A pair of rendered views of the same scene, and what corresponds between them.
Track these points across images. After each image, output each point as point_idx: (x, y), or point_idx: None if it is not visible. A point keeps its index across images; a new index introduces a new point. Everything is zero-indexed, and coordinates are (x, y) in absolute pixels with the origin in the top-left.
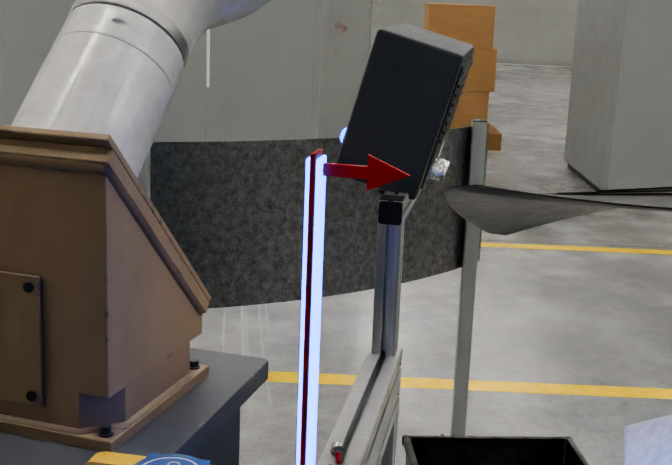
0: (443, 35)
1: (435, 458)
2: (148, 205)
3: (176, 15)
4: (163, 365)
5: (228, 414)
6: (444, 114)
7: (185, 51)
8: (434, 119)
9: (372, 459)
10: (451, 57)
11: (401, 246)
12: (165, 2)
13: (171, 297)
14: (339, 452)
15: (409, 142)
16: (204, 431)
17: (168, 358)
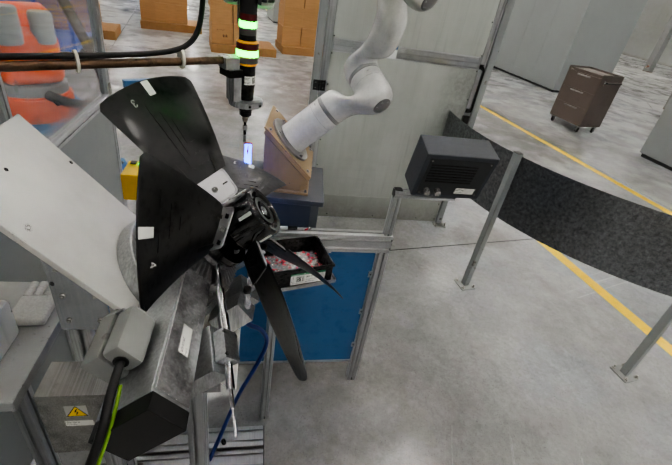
0: (493, 150)
1: (318, 245)
2: (280, 146)
3: (328, 107)
4: (286, 183)
5: (294, 203)
6: (422, 171)
7: (330, 117)
8: (419, 171)
9: (329, 242)
10: (426, 153)
11: (393, 204)
12: (327, 103)
13: (292, 170)
14: (307, 228)
15: (414, 175)
16: (280, 200)
17: (289, 183)
